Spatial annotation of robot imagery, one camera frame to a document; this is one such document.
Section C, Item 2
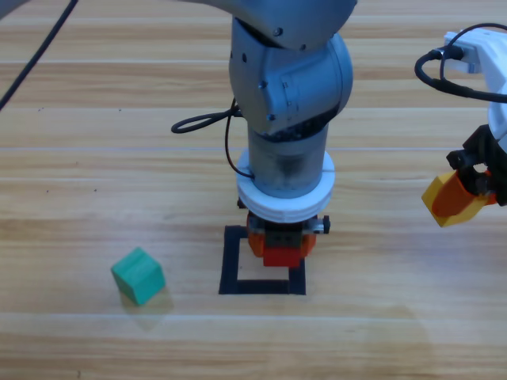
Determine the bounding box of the red wooden block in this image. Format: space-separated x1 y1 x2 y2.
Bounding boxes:
262 245 301 270

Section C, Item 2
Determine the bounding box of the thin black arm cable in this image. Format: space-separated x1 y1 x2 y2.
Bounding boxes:
223 97 255 178
450 22 507 44

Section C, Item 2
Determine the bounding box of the black tape square outline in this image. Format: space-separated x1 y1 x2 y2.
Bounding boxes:
218 225 307 297

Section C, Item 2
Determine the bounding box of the yellow wooden block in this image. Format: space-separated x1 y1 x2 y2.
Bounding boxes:
421 172 492 230

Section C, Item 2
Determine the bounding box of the green wooden block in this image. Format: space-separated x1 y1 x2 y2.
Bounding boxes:
110 247 166 307

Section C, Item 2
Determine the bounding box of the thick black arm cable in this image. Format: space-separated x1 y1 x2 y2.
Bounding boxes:
414 46 507 105
170 111 239 135

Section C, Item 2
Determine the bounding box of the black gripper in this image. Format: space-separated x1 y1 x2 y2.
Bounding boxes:
236 198 332 259
431 123 507 222

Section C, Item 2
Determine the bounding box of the black hanging cable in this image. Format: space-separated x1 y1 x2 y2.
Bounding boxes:
0 0 79 112

